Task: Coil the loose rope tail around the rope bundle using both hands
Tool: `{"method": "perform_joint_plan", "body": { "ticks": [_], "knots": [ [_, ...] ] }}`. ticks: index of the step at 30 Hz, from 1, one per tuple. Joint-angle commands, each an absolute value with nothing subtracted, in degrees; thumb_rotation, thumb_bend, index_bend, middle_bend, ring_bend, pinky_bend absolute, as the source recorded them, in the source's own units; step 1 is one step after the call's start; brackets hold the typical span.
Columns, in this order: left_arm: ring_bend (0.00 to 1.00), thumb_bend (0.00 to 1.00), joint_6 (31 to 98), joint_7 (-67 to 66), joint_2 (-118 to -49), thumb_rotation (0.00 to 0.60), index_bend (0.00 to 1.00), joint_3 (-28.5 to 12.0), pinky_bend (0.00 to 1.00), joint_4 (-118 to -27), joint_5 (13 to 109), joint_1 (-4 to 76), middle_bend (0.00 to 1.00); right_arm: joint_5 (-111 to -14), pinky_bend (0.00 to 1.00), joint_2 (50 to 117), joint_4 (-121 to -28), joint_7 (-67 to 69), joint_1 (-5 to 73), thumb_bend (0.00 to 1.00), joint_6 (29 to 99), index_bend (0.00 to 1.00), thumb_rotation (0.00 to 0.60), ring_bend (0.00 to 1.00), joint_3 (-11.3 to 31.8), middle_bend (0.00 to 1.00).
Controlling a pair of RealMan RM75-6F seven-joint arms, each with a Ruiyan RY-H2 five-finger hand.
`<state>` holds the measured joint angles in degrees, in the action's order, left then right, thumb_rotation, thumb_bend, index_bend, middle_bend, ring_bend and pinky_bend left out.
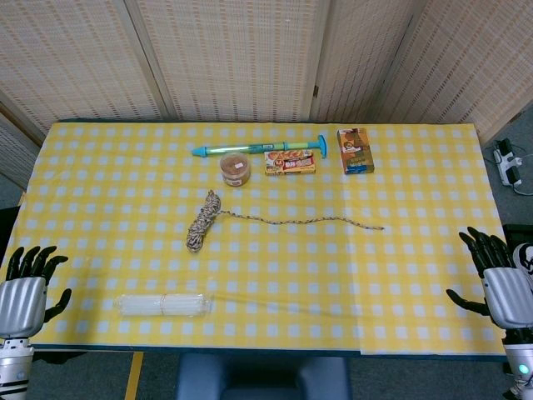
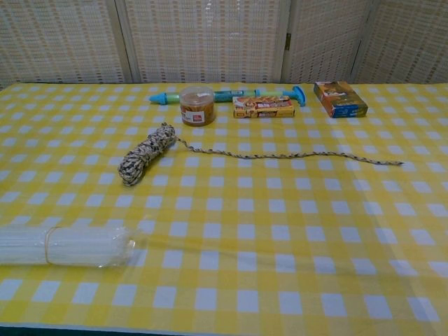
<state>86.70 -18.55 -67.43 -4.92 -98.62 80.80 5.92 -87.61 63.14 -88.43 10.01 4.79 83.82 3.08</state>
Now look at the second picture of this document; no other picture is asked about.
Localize thin yellow rubber band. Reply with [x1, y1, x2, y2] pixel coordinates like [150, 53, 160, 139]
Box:
[43, 226, 59, 265]

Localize beige black braided rope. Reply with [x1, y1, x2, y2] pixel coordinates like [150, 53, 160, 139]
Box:
[118, 122, 405, 187]

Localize orange blue cardboard box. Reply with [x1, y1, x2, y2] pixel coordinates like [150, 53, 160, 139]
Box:
[313, 80, 369, 119]

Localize round clear jar orange contents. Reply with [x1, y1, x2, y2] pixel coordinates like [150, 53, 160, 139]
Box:
[178, 86, 217, 127]

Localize beige woven folding screen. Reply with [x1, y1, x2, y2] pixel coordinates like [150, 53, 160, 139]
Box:
[0, 0, 448, 85]

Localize blue green toy water pump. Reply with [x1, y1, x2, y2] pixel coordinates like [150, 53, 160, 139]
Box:
[149, 85, 307, 108]

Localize long yellow red box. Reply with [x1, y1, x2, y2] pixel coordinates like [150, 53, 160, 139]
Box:
[232, 95, 295, 119]

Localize yellow white checkered tablecloth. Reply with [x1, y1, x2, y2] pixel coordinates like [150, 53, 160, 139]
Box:
[0, 82, 448, 333]

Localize clear straw bundle in bag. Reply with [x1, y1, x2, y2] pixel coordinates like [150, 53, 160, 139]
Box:
[0, 225, 139, 270]

